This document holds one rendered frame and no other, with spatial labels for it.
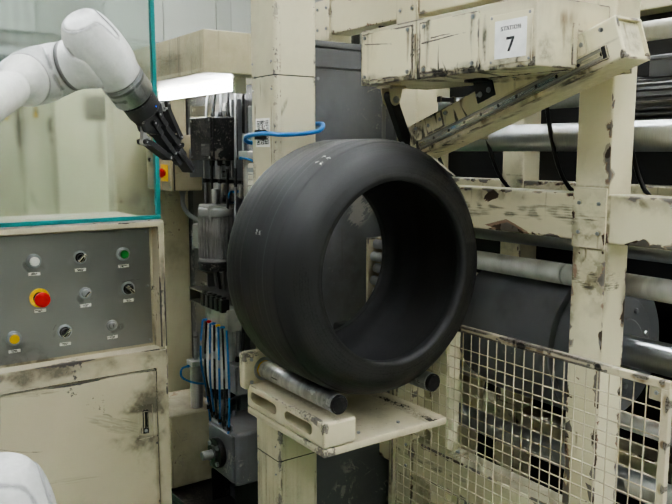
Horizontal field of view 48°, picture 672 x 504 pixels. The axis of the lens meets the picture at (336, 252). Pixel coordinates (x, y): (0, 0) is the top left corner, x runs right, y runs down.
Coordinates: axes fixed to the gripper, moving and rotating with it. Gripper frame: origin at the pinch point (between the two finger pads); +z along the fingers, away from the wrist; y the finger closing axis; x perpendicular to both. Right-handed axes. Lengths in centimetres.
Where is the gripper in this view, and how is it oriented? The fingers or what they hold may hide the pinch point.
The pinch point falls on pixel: (181, 160)
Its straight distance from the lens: 178.0
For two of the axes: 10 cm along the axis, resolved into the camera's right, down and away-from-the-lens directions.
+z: 3.2, 5.6, 7.6
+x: 9.0, 0.7, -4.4
